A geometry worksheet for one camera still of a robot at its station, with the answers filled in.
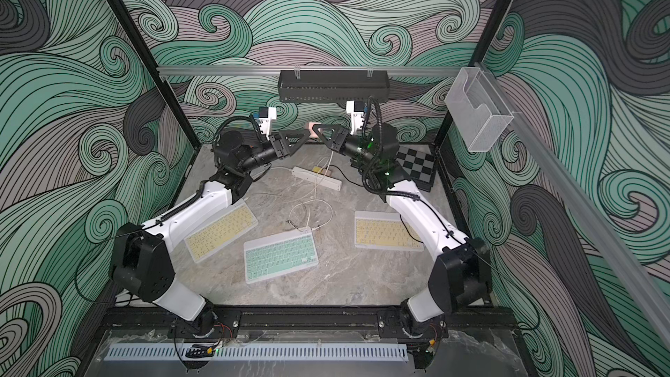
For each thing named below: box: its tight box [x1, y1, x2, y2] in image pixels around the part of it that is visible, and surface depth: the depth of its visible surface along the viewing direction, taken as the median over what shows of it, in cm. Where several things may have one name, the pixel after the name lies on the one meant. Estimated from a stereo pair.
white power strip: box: [291, 165, 343, 192], surface depth 108 cm
